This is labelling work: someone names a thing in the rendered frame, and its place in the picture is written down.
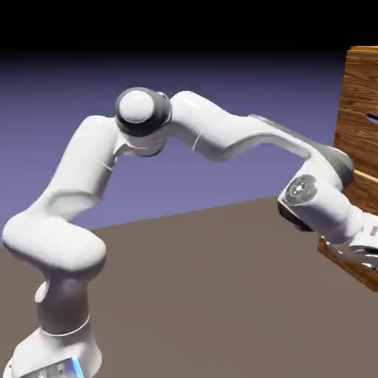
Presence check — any curved silver drawer handle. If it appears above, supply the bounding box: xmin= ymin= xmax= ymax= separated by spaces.
xmin=323 ymin=240 xmax=378 ymax=271

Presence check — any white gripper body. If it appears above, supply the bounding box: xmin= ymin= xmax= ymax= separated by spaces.
xmin=349 ymin=210 xmax=378 ymax=252

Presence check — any wooden cabinet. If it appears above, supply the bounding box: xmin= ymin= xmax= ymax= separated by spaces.
xmin=317 ymin=45 xmax=378 ymax=294

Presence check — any wooden drawer front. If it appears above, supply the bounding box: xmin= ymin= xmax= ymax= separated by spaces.
xmin=333 ymin=108 xmax=378 ymax=182
xmin=317 ymin=236 xmax=378 ymax=294

